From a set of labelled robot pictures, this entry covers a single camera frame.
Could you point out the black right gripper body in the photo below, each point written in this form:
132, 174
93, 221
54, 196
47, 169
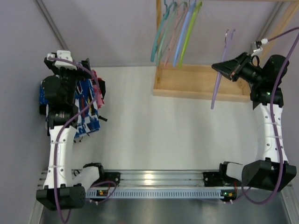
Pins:
237, 70

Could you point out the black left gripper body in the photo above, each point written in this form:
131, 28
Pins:
85, 73

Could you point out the pink camouflage trousers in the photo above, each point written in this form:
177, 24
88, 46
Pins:
100, 90

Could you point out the lime green hanger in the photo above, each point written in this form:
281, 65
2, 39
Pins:
188, 31

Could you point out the light blue hanger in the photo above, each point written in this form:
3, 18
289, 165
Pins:
190, 10

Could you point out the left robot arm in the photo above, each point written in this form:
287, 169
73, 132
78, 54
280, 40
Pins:
65, 123

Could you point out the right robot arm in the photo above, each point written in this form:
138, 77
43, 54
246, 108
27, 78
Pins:
270, 166

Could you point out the mint green hanger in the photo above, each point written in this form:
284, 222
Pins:
172, 10

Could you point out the wooden clothes rack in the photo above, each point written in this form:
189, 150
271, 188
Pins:
195, 81

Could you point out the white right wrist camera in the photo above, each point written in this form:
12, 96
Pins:
257, 46

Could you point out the pink wire hanger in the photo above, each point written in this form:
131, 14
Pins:
171, 37

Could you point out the teal wire hanger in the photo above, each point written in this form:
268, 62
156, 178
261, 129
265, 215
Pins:
160, 19

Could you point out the slotted cable duct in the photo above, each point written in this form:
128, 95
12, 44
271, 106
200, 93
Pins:
160, 193

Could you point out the aluminium mounting rail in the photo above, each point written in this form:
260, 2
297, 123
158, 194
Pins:
154, 178

